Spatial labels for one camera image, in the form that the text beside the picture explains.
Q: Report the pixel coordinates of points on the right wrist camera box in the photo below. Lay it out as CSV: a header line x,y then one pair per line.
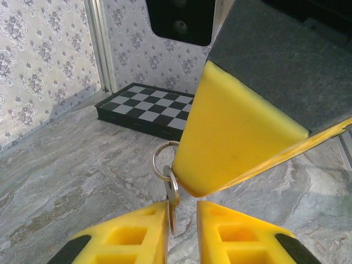
x,y
181,19

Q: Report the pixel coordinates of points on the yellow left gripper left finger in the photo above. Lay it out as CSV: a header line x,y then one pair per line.
x,y
132,239

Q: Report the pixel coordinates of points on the silver padlock key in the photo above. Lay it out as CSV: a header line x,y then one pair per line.
x,y
166,176
173,203

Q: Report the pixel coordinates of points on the aluminium side rail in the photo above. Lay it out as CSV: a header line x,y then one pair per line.
x,y
346,148

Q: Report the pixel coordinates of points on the aluminium corner post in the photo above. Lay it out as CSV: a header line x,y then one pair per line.
x,y
101,46

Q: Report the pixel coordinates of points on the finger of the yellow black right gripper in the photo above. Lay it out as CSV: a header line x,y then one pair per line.
x,y
233,137

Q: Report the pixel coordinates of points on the black and white chessboard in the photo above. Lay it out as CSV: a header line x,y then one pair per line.
x,y
148,107

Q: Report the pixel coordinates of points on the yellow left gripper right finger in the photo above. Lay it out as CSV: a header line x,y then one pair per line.
x,y
242,236

